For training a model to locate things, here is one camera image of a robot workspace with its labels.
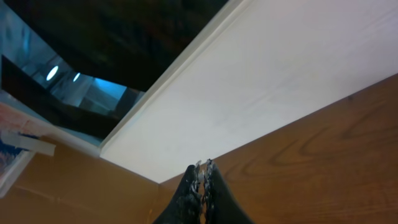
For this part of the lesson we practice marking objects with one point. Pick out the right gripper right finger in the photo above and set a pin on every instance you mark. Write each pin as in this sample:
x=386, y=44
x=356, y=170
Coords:
x=221, y=206

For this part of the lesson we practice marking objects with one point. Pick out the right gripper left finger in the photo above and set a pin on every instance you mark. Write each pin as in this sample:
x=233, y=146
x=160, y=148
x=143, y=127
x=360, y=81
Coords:
x=185, y=206

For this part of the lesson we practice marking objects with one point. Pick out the cardboard box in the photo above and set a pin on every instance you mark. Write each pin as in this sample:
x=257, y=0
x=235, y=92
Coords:
x=73, y=187

